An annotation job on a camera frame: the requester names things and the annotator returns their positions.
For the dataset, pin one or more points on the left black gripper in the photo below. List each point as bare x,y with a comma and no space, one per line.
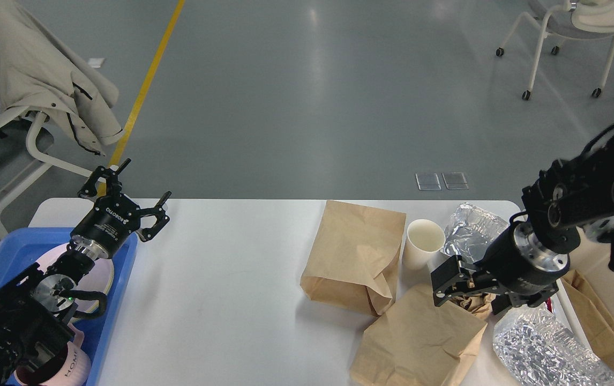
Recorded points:
106,225

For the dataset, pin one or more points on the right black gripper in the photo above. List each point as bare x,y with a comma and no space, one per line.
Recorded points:
519,267

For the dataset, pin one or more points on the pink plate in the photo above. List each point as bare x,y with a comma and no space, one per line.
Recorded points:
99,279

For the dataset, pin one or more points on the brown paper bag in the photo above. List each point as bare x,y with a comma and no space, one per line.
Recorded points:
417,343
354,261

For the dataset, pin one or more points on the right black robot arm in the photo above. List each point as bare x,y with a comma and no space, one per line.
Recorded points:
576,194

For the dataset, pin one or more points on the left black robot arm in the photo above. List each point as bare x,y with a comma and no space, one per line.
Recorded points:
36,306

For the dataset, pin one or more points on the upper foil container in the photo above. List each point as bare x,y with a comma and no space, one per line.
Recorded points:
470,231

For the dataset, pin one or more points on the foil container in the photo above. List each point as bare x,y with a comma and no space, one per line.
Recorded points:
537,349
470,231

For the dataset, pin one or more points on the white paper cup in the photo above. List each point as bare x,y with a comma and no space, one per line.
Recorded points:
424,239

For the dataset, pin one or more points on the lower foil container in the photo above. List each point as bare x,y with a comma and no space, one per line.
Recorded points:
537,349

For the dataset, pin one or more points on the clear floor plate right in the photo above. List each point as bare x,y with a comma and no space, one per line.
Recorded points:
455,181

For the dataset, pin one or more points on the clear floor plate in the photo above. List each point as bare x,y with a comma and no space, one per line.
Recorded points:
455,181
428,182

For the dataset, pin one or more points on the clear floor plate left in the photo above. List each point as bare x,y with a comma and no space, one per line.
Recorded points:
428,182

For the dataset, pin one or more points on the blue plastic tray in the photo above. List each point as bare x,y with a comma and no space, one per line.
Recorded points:
22,247

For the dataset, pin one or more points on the white office chair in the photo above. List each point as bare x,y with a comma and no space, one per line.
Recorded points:
24,158

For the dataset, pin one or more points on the paper bag in bin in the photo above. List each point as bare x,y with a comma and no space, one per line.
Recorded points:
595,319

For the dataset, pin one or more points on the pink mug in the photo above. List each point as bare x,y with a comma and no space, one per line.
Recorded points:
70,367

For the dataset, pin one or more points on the beige coat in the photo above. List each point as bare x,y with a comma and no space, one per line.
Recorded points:
38,70

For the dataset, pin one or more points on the far white chair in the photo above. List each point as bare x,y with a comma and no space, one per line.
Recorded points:
569,21

